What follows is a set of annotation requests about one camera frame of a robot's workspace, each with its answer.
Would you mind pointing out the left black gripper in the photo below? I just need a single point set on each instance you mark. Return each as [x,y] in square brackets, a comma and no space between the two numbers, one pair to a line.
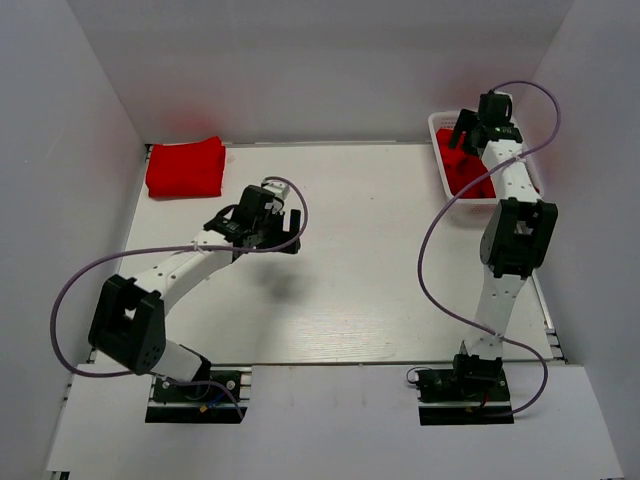
[282,235]

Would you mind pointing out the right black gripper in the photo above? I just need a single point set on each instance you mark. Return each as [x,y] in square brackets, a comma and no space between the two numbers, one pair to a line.
[465,120]

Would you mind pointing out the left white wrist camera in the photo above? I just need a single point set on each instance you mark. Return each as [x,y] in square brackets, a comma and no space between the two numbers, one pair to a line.
[280,189]

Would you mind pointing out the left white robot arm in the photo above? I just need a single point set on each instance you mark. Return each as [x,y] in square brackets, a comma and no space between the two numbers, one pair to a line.
[129,324]

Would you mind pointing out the folded red t shirt stack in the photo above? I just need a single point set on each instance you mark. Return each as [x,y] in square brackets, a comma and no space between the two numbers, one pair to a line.
[189,170]

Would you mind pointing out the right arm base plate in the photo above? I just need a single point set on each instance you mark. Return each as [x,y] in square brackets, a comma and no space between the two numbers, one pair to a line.
[444,402]

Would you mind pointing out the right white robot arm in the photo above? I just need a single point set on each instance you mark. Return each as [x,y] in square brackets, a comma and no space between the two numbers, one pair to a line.
[514,242]

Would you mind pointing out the white plastic basket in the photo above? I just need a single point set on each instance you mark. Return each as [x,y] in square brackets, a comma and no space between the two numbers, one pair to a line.
[455,166]

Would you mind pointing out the red t shirts in basket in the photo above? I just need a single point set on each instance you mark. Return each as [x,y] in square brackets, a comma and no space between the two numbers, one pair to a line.
[512,181]

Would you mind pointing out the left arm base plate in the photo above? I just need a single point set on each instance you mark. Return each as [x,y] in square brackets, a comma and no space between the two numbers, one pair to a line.
[200,405]

